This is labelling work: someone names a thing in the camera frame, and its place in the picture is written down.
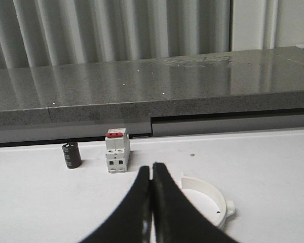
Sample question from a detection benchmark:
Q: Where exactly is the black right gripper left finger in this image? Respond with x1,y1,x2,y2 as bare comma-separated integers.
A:
82,166,152,242

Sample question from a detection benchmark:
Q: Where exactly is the grey stone countertop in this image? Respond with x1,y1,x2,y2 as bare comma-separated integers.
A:
0,47,304,127

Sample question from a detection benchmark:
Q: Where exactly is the black cylindrical capacitor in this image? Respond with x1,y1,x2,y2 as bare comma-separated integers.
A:
62,142,82,169

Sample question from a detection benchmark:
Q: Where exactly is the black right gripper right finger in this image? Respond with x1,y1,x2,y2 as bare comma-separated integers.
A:
153,163,236,242

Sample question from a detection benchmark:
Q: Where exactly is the white circuit breaker red switch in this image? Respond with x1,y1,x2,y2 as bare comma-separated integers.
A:
105,128,130,173

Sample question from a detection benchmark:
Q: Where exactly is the white half-ring pipe clamp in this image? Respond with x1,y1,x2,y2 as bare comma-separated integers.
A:
181,172,236,229

